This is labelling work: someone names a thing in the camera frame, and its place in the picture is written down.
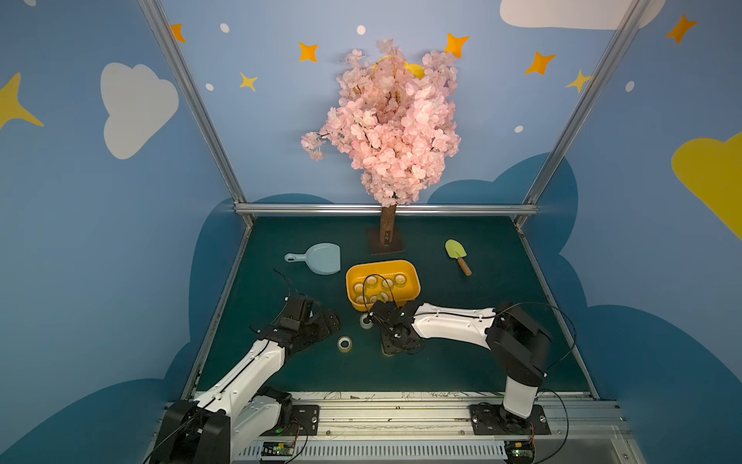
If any green circuit board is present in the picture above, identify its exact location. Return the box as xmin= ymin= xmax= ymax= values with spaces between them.
xmin=260 ymin=442 xmax=296 ymax=459
xmin=504 ymin=441 xmax=535 ymax=464

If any left green circuit board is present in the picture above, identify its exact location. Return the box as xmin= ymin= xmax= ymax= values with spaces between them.
xmin=260 ymin=442 xmax=296 ymax=459

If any right green circuit board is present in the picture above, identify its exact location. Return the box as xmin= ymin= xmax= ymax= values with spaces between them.
xmin=504 ymin=441 xmax=535 ymax=464

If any pink blossom artificial tree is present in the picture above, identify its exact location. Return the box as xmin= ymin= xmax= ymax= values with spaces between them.
xmin=301 ymin=39 xmax=461 ymax=240

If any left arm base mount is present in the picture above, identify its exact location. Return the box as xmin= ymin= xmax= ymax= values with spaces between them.
xmin=258 ymin=387 xmax=321 ymax=436

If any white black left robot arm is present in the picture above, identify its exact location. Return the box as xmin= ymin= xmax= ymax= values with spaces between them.
xmin=144 ymin=295 xmax=341 ymax=463

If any green trowel wooden handle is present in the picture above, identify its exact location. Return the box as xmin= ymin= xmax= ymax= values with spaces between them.
xmin=444 ymin=239 xmax=473 ymax=276

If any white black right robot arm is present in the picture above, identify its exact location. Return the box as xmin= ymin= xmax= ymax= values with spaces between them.
xmin=361 ymin=301 xmax=552 ymax=420

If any aluminium frame rail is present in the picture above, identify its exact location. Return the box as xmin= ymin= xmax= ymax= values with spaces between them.
xmin=234 ymin=202 xmax=539 ymax=218

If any dark metal tree base plate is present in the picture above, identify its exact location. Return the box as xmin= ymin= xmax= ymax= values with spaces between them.
xmin=366 ymin=227 xmax=406 ymax=255

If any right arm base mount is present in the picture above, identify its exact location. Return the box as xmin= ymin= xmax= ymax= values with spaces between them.
xmin=469 ymin=402 xmax=551 ymax=436

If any light blue plastic dustpan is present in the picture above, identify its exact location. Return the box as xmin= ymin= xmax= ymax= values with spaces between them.
xmin=284 ymin=243 xmax=341 ymax=276

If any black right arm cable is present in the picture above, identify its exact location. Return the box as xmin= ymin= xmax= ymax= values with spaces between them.
xmin=361 ymin=273 xmax=398 ymax=309

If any yellow plastic storage box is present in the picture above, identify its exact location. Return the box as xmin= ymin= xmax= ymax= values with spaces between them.
xmin=346 ymin=260 xmax=421 ymax=312

